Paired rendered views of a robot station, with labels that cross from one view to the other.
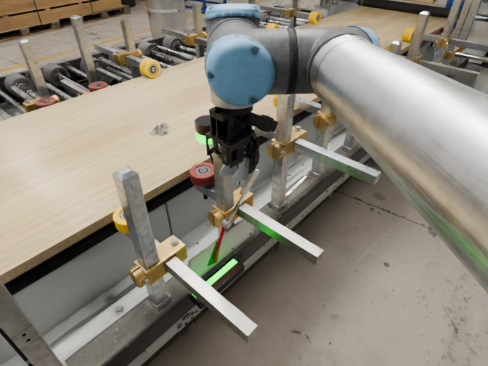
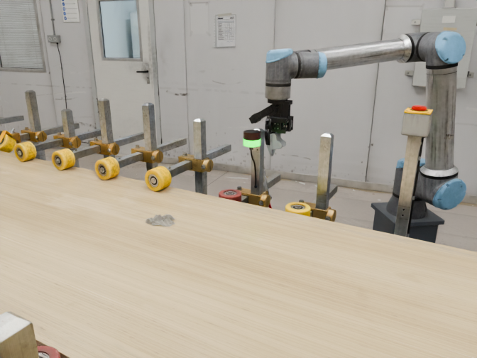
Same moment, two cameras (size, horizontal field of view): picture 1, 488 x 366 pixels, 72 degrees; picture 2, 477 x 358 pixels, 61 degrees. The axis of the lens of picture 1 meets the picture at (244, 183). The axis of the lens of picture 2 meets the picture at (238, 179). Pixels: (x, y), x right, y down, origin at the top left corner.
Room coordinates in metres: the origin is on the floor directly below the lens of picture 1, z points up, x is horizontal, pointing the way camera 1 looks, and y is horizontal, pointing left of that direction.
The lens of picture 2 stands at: (1.07, 1.40, 1.41)
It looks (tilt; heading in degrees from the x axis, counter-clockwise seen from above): 19 degrees down; 257
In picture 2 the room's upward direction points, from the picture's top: straight up
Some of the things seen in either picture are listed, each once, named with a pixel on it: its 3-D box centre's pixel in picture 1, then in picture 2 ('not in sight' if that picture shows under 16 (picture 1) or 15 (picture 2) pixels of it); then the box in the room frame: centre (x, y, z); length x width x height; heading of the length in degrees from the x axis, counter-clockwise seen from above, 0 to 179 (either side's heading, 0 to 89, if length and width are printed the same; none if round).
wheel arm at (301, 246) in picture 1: (252, 216); (255, 192); (0.67, -0.02, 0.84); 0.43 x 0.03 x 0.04; 48
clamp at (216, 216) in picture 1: (230, 208); (250, 198); (0.70, 0.04, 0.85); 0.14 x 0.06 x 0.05; 138
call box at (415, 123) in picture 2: not in sight; (417, 123); (0.31, 0.40, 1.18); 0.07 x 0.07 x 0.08; 48
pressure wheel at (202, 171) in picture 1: (204, 184); (230, 207); (0.80, 0.12, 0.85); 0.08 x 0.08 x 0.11
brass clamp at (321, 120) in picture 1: (329, 115); (147, 155); (1.07, -0.30, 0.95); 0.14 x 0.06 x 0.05; 138
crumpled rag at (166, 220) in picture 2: (160, 127); (161, 217); (1.04, 0.29, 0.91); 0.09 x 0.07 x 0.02; 163
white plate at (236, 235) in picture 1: (224, 245); not in sight; (0.64, 0.05, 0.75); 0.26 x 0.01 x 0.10; 138
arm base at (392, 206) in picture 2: not in sight; (407, 202); (-0.17, -0.21, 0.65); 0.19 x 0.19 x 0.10
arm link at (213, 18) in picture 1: (233, 43); (279, 67); (0.60, 0.02, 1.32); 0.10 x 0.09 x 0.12; 4
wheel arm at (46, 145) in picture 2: not in sight; (71, 138); (1.43, -0.68, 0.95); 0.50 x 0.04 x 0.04; 48
